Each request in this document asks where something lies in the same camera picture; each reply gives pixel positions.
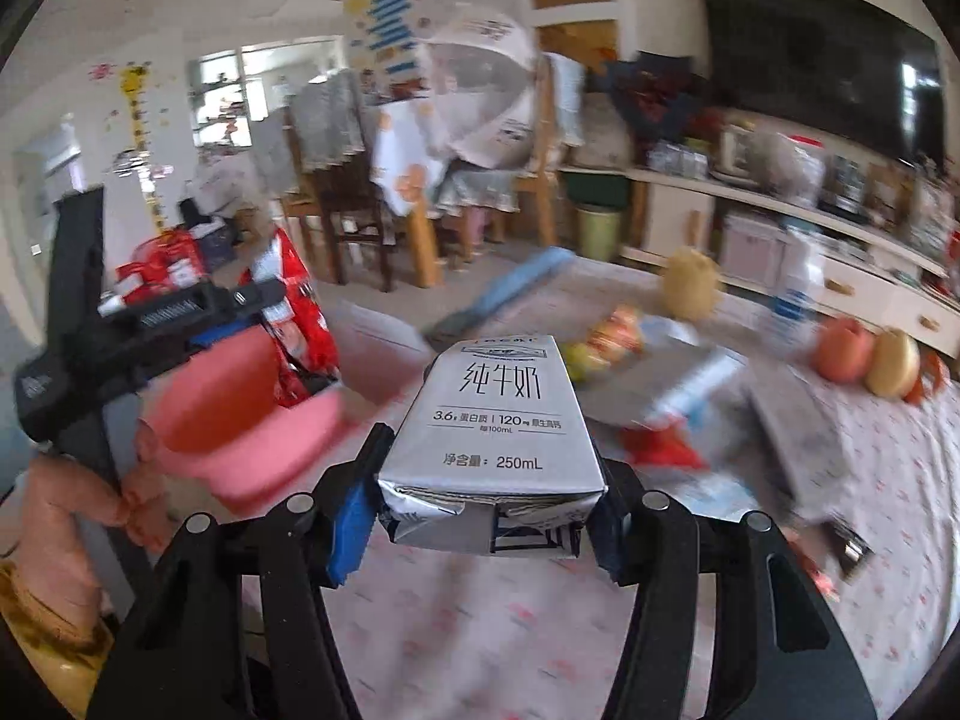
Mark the blue striped wall poster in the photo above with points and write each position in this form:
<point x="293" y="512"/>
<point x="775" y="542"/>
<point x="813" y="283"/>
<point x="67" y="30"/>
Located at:
<point x="394" y="22"/>

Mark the white sack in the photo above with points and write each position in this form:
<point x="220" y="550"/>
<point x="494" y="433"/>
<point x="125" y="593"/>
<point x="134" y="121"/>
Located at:
<point x="607" y="135"/>

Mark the giraffe height chart sticker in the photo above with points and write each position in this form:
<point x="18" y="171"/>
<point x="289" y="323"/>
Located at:
<point x="139" y="135"/>

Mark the dark wooden chair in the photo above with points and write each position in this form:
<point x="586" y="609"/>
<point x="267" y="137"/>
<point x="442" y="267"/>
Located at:
<point x="337" y="187"/>

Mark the yellow pear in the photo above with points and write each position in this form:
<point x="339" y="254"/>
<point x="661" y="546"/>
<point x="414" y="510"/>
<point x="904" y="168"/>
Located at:
<point x="690" y="285"/>

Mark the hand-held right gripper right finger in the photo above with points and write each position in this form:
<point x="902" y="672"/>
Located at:
<point x="604" y="549"/>

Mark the pink plastic bin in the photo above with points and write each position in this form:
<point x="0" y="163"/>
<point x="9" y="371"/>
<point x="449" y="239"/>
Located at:
<point x="247" y="450"/>

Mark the red snack bag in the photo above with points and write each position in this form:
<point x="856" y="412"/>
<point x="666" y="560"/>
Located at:
<point x="300" y="315"/>

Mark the white milk carton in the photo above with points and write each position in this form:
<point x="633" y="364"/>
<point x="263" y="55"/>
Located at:
<point x="495" y="405"/>

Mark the wrapped pack of cans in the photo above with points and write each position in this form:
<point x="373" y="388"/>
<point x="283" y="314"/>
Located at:
<point x="679" y="159"/>

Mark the orange snack packet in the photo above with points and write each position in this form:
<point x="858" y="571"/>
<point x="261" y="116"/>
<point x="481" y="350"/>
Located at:
<point x="615" y="337"/>

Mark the crushed plastic bottle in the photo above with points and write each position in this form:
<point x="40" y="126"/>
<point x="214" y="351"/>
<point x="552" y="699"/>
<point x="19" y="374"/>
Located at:
<point x="697" y="386"/>

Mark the black television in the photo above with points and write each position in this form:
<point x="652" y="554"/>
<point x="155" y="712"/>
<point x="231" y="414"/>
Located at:
<point x="810" y="52"/>

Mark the yellow apple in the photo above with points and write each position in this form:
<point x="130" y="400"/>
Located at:
<point x="892" y="364"/>

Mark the white plastic bottle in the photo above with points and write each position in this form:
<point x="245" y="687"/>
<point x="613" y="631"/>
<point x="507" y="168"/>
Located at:
<point x="795" y="285"/>

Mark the tangerine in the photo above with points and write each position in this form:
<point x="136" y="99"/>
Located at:
<point x="930" y="379"/>

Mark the light wooden chair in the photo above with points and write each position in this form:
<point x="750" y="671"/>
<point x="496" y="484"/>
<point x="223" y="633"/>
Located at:
<point x="551" y="142"/>

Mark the red apple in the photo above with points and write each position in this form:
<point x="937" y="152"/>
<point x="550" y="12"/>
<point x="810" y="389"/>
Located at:
<point x="844" y="352"/>

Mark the dark flower bouquet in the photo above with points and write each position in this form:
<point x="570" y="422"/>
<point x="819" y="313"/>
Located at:
<point x="652" y="101"/>

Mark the person's left forearm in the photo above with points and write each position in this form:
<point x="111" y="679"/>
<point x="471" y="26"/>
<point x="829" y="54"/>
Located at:
<point x="45" y="637"/>

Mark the clear bag with red top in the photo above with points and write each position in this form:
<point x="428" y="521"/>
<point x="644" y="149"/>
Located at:
<point x="793" y="165"/>

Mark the dining table with white cloth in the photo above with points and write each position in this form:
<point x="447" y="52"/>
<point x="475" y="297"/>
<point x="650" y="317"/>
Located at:
<point x="401" y="165"/>

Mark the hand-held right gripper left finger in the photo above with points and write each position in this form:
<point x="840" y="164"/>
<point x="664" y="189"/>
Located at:
<point x="349" y="532"/>

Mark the glass kettle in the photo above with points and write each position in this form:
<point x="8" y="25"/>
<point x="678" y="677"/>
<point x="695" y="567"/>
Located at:
<point x="736" y="150"/>

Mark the dark blue box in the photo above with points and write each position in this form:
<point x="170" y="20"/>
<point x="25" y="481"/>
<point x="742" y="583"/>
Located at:
<point x="214" y="236"/>

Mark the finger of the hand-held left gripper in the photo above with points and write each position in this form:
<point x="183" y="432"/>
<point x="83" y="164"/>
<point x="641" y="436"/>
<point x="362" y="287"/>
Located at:
<point x="247" y="296"/>

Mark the white plastic bin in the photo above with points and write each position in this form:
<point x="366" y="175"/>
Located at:
<point x="375" y="360"/>

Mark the green waste bin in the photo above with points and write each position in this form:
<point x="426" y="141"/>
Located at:
<point x="598" y="232"/>

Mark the mesh food cover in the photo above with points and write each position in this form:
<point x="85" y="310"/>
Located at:
<point x="480" y="82"/>

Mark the pink storage box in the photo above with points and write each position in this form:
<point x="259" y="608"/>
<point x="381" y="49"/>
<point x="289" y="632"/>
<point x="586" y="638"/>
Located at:
<point x="754" y="244"/>

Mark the person's left hand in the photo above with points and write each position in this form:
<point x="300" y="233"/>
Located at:
<point x="67" y="510"/>

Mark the white TV cabinet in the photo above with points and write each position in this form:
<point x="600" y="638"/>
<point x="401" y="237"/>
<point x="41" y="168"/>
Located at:
<point x="847" y="270"/>

